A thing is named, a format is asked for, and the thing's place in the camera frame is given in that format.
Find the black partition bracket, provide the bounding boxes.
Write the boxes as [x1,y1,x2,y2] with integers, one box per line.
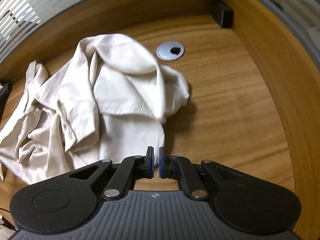
[216,2,234,28]

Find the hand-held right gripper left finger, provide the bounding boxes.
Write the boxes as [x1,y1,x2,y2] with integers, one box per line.
[67,146,155,201]

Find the cream satin shirt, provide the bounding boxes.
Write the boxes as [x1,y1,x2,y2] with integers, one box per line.
[0,33,191,185]

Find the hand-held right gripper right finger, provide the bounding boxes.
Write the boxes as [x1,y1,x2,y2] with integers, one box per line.
[159,146,248,201]

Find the grey desk cable grommet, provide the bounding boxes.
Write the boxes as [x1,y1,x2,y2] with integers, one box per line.
[156,41,185,61]

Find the dark cloth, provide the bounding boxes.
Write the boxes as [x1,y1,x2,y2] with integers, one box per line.
[0,80,13,117]

